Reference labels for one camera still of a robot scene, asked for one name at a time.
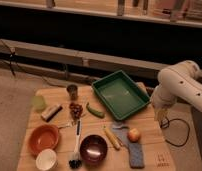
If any metal cup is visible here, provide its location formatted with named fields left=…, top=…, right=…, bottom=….
left=67, top=84, right=78, bottom=100

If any grey cloth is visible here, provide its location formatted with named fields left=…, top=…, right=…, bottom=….
left=111, top=122, right=129, bottom=147

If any green pepper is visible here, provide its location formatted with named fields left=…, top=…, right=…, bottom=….
left=86, top=103, right=105, bottom=118

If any orange bowl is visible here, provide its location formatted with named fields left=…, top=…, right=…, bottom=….
left=28, top=124, right=60, bottom=156

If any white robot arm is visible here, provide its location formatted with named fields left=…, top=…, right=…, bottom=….
left=151, top=60, right=202, bottom=122

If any black cable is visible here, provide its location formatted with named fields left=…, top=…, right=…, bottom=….
left=159, top=117, right=192, bottom=148

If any red yellow apple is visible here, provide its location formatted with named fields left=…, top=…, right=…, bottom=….
left=127, top=128, right=141, bottom=142

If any brown grape bunch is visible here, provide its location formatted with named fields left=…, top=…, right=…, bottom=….
left=69, top=102, right=83, bottom=120

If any pale green cup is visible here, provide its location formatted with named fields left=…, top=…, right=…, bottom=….
left=32, top=95, right=46, bottom=112

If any dark red bowl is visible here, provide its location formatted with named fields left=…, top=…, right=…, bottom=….
left=80, top=135, right=108, bottom=166

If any white cup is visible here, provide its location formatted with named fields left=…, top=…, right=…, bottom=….
left=35, top=149, right=57, bottom=171

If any blue grey sponge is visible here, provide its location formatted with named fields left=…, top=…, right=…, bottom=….
left=128, top=143, right=144, bottom=168

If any black white eraser block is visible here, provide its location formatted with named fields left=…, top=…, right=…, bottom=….
left=41, top=104, right=63, bottom=122

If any green plastic tray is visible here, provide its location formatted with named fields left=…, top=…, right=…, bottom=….
left=92, top=70, right=150, bottom=121

